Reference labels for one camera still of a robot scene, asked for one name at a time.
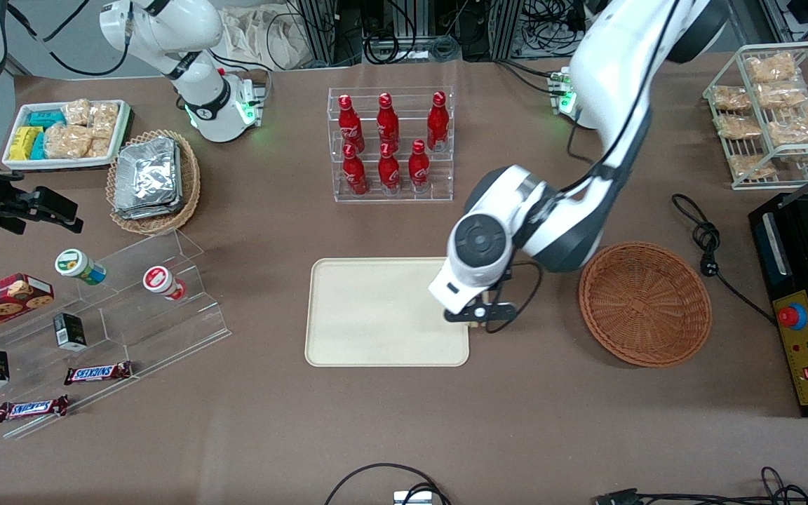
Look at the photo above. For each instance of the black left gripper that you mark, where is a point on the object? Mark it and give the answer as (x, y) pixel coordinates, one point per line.
(498, 285)

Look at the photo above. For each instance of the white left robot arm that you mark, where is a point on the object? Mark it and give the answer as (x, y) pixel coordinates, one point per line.
(614, 70)

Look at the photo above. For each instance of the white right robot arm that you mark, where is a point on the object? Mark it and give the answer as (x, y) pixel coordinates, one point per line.
(193, 28)

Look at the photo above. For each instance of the white rectangular snack tray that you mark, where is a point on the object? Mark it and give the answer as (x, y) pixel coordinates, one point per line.
(18, 163)

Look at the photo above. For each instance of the cream plastic tray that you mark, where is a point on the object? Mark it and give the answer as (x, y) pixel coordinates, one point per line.
(376, 315)

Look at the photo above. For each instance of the oval light wicker basket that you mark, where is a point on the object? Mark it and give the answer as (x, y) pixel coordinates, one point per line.
(190, 189)

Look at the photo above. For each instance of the round brown wicker basket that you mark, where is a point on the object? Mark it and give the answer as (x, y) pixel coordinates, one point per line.
(646, 305)

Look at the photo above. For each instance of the teal snack packet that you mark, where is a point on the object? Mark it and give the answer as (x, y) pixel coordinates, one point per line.
(38, 147)
(48, 118)

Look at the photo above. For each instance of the green lid yogurt cup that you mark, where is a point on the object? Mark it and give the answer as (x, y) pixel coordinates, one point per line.
(78, 266)

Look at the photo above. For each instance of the clear bag of rice crackers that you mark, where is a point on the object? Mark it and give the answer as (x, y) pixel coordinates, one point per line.
(76, 112)
(104, 119)
(67, 140)

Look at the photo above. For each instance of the yellow snack packet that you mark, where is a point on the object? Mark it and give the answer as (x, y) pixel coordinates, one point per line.
(24, 142)

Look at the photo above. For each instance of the silver foil packet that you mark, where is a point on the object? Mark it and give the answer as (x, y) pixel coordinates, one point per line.
(148, 175)

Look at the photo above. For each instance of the red cookie box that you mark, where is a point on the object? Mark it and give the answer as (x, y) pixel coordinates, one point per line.
(1, 301)

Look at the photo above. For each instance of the red lid yogurt cup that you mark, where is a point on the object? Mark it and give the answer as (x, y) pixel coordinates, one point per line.
(160, 280)

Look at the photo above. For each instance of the clear acrylic bottle rack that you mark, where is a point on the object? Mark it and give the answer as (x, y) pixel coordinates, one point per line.
(390, 198)

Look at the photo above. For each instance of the red cola bottle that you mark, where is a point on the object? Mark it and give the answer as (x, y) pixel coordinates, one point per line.
(438, 125)
(419, 170)
(389, 173)
(350, 126)
(355, 175)
(388, 125)

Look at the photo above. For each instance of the clear acrylic step display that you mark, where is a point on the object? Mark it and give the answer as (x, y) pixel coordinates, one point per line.
(158, 330)

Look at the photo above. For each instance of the brown snickers bar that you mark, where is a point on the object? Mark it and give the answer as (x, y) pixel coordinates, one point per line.
(97, 373)
(32, 408)

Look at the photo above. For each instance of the small white device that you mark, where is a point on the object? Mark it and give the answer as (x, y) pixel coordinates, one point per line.
(412, 498)

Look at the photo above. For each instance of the beige cloth bag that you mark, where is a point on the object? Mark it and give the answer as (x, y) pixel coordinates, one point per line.
(257, 35)

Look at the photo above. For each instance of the clear bag of fried snacks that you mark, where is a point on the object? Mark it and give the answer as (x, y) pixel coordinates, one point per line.
(738, 127)
(799, 128)
(731, 98)
(771, 68)
(751, 167)
(781, 95)

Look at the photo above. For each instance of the black machine with yellow panel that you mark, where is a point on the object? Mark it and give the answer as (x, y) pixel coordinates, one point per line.
(807, 351)

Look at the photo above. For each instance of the aluminium frame post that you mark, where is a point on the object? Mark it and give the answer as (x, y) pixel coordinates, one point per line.
(316, 28)

